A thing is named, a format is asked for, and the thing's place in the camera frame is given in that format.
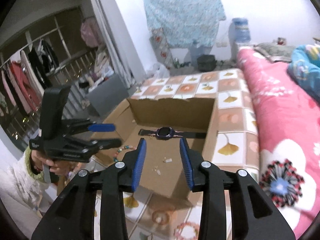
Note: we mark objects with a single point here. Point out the pink floral blanket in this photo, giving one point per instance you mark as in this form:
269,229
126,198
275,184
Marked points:
280,120

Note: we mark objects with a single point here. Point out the dark blue pink smart watch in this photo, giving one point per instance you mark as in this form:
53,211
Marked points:
163,132

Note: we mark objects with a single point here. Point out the white water dispenser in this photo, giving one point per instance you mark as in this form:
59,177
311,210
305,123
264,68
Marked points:
235,50

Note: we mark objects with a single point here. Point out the clear empty water jug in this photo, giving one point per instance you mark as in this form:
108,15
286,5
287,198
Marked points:
196,55

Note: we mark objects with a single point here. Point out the light blue patterned cloth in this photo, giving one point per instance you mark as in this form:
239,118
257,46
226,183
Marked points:
182,12

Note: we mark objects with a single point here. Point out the grey storage box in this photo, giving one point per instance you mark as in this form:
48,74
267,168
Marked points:
107,95

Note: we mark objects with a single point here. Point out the white plastic bag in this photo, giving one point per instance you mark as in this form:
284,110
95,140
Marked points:
160,71

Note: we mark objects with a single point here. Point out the grey quilt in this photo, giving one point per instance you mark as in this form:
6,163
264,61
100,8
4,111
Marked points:
272,50

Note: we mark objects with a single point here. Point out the small clear earring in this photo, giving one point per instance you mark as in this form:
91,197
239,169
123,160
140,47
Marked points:
168,160
158,170

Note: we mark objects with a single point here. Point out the white red-print cloth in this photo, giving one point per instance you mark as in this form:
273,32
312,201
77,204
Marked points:
160,47

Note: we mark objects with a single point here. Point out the ginkgo leaf print tablecloth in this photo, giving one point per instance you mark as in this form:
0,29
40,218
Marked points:
230,120

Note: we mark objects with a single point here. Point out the person's left hand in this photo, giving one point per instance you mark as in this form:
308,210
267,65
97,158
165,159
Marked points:
61,167

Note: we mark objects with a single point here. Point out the blue water jug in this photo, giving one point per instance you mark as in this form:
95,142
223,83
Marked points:
241,30

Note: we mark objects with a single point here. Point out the pink hanging garment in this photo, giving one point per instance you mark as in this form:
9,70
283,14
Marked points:
90,32

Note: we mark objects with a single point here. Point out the metal railing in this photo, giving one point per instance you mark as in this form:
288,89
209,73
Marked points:
75,65

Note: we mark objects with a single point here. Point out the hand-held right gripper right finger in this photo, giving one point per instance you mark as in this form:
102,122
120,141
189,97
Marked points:
186,165

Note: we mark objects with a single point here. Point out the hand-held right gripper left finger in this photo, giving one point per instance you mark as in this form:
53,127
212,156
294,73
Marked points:
140,165

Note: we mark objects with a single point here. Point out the row of hanging clothes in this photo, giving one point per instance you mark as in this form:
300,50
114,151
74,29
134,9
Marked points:
20,80

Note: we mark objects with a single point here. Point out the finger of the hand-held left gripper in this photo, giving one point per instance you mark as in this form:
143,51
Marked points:
102,127
110,143

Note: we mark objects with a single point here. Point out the cream cloth bags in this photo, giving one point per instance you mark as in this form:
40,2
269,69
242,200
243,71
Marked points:
103,60

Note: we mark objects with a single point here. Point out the person's left forearm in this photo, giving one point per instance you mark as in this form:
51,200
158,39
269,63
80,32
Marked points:
20,185

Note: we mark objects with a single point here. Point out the brown cardboard box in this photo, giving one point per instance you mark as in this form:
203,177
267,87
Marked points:
172,112

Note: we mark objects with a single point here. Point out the blue printed blanket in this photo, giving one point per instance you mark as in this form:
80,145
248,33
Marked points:
305,65

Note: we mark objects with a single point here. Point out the black bag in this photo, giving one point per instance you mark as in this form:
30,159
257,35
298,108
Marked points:
206,62

